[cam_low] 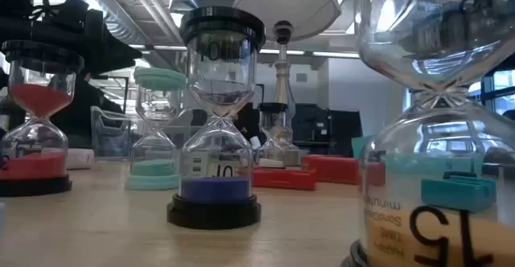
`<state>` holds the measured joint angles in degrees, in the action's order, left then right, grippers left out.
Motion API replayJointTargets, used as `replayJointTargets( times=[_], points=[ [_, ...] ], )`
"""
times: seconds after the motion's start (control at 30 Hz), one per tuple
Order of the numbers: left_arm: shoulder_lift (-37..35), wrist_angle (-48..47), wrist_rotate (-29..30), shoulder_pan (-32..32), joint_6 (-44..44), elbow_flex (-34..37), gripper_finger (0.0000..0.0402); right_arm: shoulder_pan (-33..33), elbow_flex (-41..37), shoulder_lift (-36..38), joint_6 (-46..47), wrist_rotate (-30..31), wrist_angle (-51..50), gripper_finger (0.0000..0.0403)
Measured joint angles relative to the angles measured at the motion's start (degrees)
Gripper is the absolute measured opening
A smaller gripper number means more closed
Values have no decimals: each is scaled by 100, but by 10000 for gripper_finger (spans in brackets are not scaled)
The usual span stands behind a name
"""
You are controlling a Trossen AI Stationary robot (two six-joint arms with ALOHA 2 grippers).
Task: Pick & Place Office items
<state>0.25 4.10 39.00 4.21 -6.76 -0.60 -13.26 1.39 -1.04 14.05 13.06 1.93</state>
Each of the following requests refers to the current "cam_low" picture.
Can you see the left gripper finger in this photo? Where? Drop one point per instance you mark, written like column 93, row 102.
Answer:
column 112, row 54

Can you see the red sand hourglass black caps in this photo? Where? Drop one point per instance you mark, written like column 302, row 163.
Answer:
column 38, row 98

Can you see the mint green hourglass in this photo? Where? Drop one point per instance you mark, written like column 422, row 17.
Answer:
column 155, row 174

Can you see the white sand hourglass black caps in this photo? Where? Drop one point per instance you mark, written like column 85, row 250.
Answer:
column 273, row 107

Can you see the blue sand hourglass black caps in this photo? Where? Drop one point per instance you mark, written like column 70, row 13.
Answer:
column 215, row 188

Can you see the red block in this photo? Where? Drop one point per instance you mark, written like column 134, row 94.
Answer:
column 330, row 168

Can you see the teal translucent plastic bin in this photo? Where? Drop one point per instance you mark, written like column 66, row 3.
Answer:
column 360, row 146

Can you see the orange sand hourglass black caps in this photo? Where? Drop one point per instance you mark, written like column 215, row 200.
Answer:
column 402, row 239

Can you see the teal digital timer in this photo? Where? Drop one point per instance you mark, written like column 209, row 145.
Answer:
column 454, row 194

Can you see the person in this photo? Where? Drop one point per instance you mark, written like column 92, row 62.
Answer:
column 80, row 114

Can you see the clear plastic bin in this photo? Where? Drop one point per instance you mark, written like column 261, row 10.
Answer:
column 108, row 138

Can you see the white shade silver table lamp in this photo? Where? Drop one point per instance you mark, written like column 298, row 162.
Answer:
column 287, row 1

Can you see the long ceiling light strip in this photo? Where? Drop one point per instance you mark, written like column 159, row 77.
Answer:
column 334, row 54

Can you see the black cabinet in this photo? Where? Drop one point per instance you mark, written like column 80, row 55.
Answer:
column 326, row 130

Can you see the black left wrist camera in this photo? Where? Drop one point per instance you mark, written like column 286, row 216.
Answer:
column 70, row 7

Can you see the grey wall vent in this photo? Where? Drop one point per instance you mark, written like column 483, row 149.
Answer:
column 301, row 78

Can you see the window with dark frame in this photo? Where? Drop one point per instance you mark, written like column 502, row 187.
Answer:
column 503, row 98

